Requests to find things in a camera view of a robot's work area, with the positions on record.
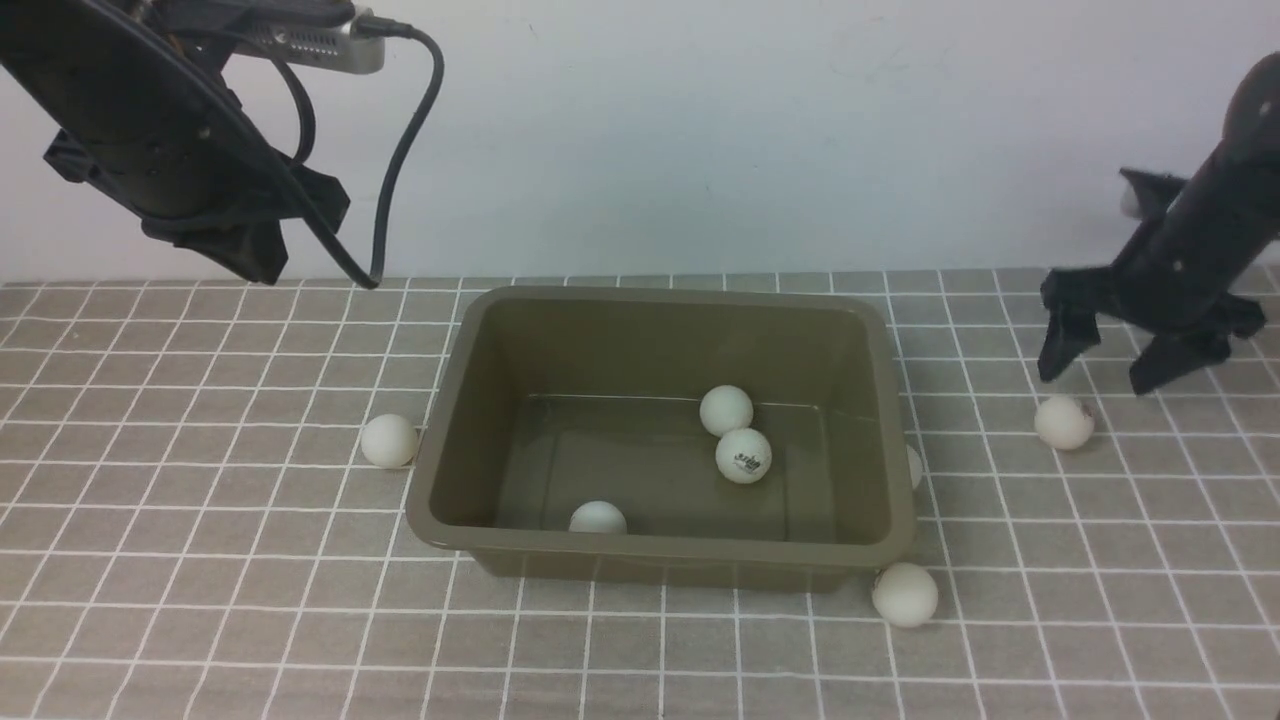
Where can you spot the white ball with logo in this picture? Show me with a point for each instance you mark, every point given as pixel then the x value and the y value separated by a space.
pixel 743 456

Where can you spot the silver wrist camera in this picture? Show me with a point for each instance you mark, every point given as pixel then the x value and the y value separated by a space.
pixel 307 44

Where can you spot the grey checkered tablecloth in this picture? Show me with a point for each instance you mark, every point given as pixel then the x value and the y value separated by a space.
pixel 190 532

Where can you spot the olive green plastic bin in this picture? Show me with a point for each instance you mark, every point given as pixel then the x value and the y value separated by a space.
pixel 557 396

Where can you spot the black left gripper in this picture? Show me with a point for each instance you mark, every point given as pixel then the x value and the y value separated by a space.
pixel 159 134

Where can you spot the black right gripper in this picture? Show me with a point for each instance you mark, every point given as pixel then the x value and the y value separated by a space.
pixel 1176 272

